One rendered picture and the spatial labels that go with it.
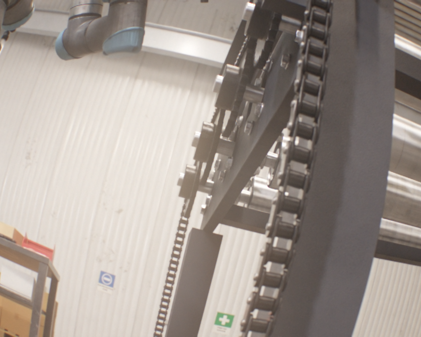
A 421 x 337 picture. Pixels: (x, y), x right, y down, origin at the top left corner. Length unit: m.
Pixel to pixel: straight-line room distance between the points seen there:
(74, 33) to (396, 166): 0.68
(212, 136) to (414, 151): 0.48
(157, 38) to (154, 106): 1.24
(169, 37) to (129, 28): 10.77
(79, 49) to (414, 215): 0.88
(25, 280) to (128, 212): 8.11
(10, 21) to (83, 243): 9.85
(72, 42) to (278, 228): 0.85
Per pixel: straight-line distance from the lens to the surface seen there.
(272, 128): 1.11
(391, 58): 0.64
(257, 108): 1.21
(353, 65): 0.62
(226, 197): 1.48
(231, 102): 1.25
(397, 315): 12.34
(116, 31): 1.20
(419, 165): 1.32
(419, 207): 1.62
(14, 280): 3.50
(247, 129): 1.30
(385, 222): 1.89
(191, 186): 1.79
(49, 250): 4.07
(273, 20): 0.95
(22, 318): 6.64
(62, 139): 11.88
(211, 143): 1.51
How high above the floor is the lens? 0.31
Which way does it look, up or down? 19 degrees up
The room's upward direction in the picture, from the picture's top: 14 degrees clockwise
